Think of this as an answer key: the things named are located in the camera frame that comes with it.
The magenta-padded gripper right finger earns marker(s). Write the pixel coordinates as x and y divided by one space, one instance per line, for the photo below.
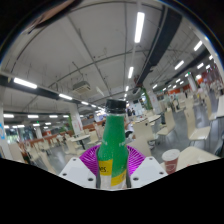
136 160

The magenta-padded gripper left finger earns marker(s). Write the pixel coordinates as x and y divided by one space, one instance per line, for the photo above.
87 160

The green drink bottle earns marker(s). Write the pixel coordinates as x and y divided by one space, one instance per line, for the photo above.
112 143

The red paper cup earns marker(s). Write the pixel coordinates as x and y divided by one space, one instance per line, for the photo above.
171 161

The beige chairs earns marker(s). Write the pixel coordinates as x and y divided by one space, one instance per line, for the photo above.
191 123

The ceiling air conditioner unit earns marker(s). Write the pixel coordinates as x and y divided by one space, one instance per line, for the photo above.
81 87

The ceiling strip lights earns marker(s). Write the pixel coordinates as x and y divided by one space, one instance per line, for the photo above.
139 26

